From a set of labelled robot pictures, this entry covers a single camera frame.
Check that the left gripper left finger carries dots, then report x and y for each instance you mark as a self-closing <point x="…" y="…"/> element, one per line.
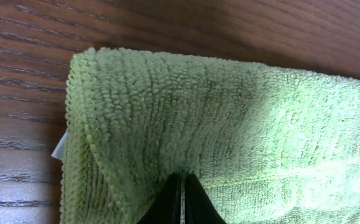
<point x="166" y="207"/>

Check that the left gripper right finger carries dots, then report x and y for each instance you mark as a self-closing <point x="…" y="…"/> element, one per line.
<point x="198" y="206"/>

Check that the green microfiber cloth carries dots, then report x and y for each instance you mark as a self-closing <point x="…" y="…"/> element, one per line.
<point x="268" y="144"/>

